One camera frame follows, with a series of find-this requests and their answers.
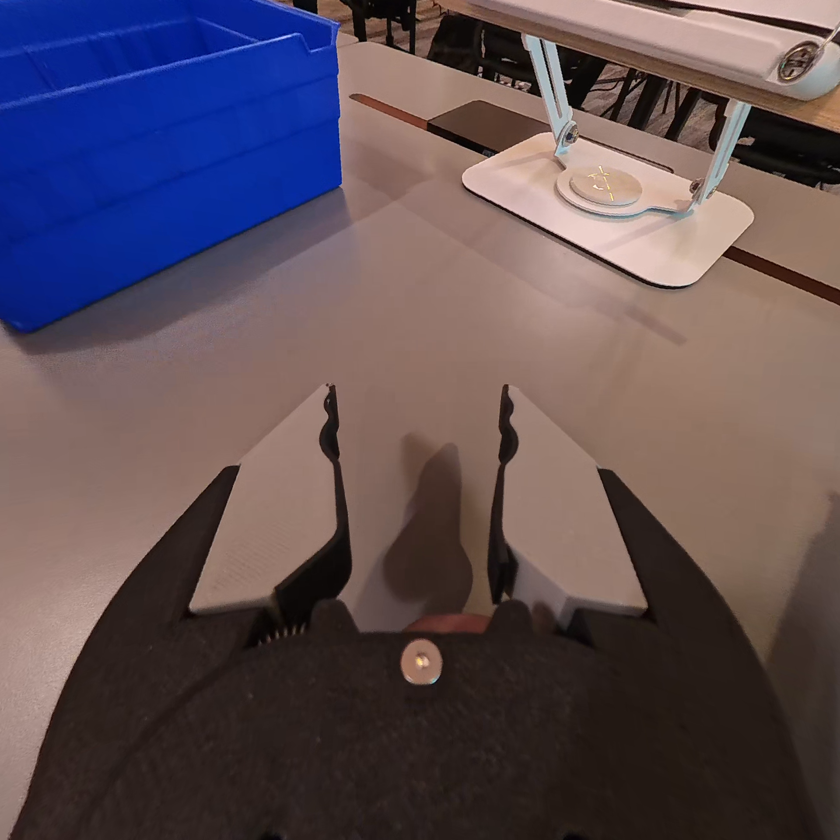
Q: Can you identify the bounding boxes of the blue plastic bin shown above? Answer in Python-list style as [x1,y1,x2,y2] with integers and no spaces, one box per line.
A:
[0,0,344,336]

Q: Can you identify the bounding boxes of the instruction sheet on stand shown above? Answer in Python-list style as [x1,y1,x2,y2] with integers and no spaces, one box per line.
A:
[461,0,840,290]

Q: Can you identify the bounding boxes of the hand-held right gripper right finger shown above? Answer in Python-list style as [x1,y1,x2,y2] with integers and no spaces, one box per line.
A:
[487,384,651,626]

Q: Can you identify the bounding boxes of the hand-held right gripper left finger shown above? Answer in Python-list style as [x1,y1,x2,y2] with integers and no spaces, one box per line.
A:
[189,382,353,618]

